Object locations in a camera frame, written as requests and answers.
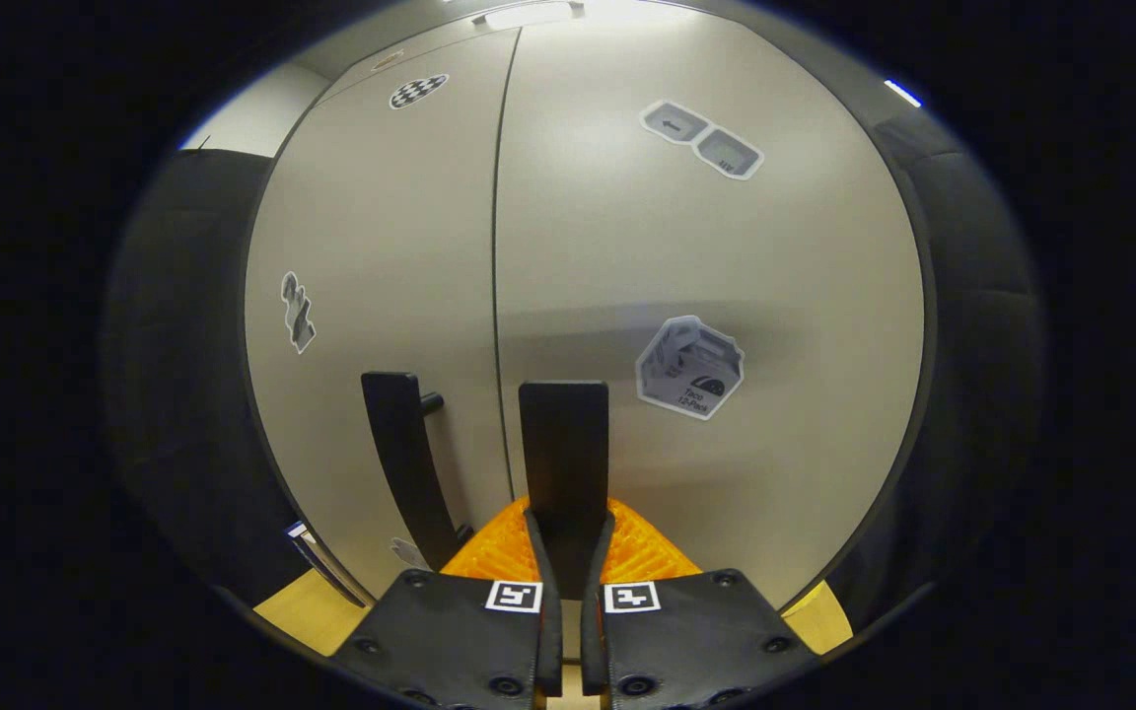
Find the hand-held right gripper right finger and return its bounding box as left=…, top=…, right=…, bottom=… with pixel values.
left=580, top=498, right=820, bottom=710

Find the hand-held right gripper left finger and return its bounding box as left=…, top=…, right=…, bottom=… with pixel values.
left=331, top=498, right=564, bottom=710

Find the black door handle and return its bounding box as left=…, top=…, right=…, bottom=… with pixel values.
left=519, top=382, right=610, bottom=601
left=362, top=372, right=475, bottom=573

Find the grey shoe cabinet door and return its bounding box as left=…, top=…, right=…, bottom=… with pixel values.
left=245, top=30, right=522, bottom=603
left=494, top=10, right=927, bottom=607

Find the grey double-door shoe cabinet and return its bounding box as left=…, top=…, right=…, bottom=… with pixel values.
left=238, top=0, right=939, bottom=612

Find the grey cabinet drawer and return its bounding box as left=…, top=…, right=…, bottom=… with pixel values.
left=317, top=0, right=727, bottom=105

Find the black backdrop cloth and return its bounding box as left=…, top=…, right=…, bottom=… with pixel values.
left=105, top=108, right=1044, bottom=632

